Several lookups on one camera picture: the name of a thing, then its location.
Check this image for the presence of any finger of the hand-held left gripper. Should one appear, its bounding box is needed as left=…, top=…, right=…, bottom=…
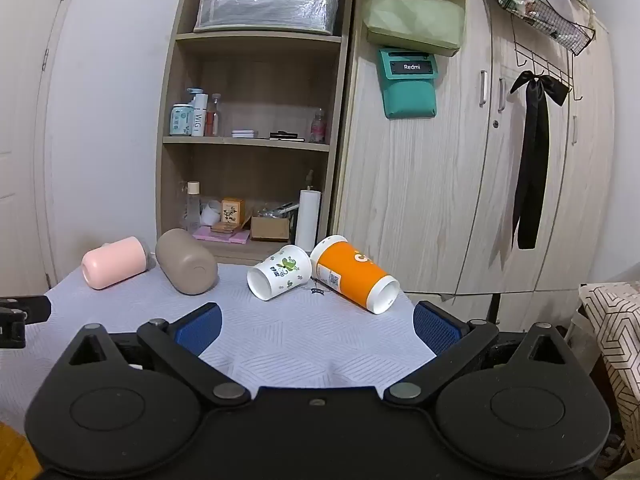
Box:
left=0, top=295, right=52, bottom=350

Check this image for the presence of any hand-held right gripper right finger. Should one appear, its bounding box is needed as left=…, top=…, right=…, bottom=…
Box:
left=385, top=301, right=583, bottom=407

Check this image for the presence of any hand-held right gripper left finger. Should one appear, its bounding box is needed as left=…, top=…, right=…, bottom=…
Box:
left=57, top=302, right=251, bottom=407

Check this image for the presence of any taupe cup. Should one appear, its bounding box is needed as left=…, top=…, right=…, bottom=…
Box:
left=155, top=228, right=219, bottom=296

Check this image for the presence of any pink cup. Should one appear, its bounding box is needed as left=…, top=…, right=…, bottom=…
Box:
left=82, top=236, right=151, bottom=290

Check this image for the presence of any white floral paper cup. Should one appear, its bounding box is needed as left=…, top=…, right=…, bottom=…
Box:
left=247, top=245, right=313, bottom=302

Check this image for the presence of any orange paper cup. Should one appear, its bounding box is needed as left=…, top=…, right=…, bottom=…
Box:
left=310, top=235, right=401, bottom=315

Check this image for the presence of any flat pink box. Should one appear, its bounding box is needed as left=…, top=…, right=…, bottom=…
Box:
left=192, top=224, right=251, bottom=245

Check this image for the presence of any light grey tablecloth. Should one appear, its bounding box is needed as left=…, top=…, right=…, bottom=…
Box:
left=0, top=259, right=441, bottom=431

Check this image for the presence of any small white mug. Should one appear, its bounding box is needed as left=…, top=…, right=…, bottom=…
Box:
left=199, top=200, right=223, bottom=226

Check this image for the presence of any clear bottle beige cap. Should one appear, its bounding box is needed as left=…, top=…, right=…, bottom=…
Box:
left=183, top=181, right=202, bottom=234

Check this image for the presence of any small cardboard box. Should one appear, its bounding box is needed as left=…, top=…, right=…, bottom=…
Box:
left=249, top=215, right=291, bottom=242

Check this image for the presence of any small orange box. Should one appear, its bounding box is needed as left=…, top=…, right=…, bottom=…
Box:
left=221, top=197, right=247, bottom=226

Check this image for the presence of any clear plastic wrap bundle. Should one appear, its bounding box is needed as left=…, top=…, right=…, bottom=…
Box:
left=252, top=202, right=301, bottom=220

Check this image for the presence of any wooden wardrobe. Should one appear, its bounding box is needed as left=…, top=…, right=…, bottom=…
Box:
left=332, top=0, right=617, bottom=297

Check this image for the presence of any white paper roll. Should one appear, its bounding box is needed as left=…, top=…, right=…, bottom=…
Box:
left=294, top=188, right=322, bottom=253

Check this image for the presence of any white door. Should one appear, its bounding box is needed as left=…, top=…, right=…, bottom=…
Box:
left=0, top=0, right=87, bottom=297

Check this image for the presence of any geometric patterned fabric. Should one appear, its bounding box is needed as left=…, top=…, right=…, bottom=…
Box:
left=579, top=282, right=640, bottom=457

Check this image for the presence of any black ribbon bow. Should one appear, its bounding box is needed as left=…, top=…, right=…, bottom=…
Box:
left=509, top=69, right=571, bottom=251

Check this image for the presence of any teal labelled jar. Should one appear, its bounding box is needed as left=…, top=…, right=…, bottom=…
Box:
left=169, top=104, right=194, bottom=137

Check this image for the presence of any red liquid bottle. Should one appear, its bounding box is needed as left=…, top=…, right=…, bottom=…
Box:
left=207, top=93, right=222, bottom=137

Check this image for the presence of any white pump bottle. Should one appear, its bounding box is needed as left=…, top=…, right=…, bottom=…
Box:
left=187, top=88, right=209, bottom=137

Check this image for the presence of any small pink bottle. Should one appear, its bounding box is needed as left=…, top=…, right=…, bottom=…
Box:
left=309, top=108, right=327, bottom=144

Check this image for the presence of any teal pouch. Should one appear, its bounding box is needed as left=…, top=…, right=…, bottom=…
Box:
left=377, top=47, right=440, bottom=120

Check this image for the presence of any wooden open shelf unit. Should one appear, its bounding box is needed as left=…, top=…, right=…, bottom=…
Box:
left=155, top=0, right=354, bottom=266

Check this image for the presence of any green cushion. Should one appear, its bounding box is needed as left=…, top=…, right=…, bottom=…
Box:
left=362, top=0, right=467, bottom=58

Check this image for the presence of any plastic-covered storage box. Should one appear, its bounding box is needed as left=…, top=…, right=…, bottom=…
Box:
left=193, top=0, right=343, bottom=35

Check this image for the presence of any black wire hook rack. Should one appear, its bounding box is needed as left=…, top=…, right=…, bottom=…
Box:
left=512, top=40, right=586, bottom=102

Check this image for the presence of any black wire basket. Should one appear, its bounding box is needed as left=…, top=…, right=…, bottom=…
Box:
left=484, top=0, right=596, bottom=56

